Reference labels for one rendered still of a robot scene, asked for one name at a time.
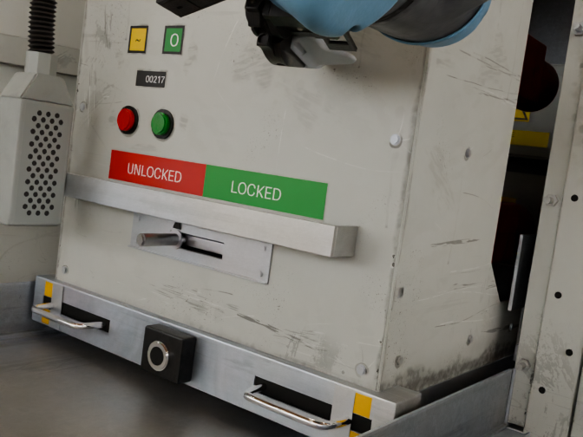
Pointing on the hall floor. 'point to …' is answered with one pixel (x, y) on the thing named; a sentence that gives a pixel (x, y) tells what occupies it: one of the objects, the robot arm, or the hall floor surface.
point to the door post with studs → (555, 269)
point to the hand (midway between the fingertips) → (313, 52)
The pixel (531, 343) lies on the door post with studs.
